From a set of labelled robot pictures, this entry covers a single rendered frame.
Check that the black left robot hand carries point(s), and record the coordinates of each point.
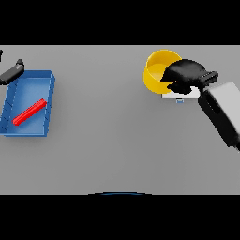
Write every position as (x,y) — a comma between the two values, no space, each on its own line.
(12,73)

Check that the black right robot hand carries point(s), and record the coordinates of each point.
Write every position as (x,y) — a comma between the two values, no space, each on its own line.
(184,75)

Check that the yellow bowl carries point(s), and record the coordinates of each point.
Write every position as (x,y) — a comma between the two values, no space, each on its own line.
(156,73)

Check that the pale square measuring scale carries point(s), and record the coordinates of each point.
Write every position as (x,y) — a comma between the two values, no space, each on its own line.
(193,93)

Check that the red beaker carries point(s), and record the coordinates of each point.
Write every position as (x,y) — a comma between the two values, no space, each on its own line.
(29,112)

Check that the blue tray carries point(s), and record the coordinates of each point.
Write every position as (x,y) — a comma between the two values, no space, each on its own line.
(28,103)

